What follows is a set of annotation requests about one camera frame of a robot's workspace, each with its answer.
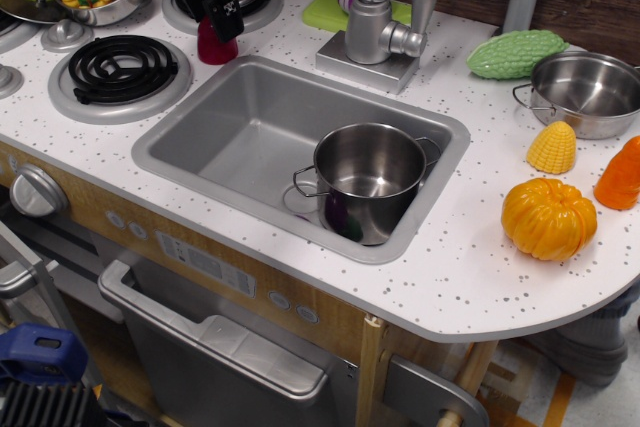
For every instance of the dark red toy sweet potato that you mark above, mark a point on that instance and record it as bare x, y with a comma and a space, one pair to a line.
210, 49

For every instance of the grey toy sink basin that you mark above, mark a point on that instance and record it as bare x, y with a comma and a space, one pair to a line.
246, 137

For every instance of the glass pot lid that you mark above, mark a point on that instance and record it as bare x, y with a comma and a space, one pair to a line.
36, 11

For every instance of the steel pot in sink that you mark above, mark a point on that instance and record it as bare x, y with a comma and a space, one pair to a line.
364, 177

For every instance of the green cutting board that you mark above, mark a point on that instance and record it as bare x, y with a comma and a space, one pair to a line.
328, 15

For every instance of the black coil burner front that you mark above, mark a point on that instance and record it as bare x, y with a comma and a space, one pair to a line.
121, 69

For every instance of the silver stove knob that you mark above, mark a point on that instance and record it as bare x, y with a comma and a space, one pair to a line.
65, 36

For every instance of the silver toy faucet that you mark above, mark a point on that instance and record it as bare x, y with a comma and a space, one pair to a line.
374, 49

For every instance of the silver oven dial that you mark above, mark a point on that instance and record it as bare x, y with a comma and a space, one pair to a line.
36, 194

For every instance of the green toy bitter gourd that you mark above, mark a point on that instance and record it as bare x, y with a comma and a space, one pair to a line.
513, 55

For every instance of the yellow toy corn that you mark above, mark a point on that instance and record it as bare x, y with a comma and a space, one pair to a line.
554, 149

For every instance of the blue clamp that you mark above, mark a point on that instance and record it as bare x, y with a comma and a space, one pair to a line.
38, 354

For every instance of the orange toy pumpkin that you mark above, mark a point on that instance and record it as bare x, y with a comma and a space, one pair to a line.
548, 219

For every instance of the steel pan on counter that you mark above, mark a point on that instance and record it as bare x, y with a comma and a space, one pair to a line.
595, 94

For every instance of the orange toy carrot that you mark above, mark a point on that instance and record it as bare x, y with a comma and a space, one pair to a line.
618, 187

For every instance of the grey oven door handle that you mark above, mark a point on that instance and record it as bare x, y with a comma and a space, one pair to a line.
220, 339

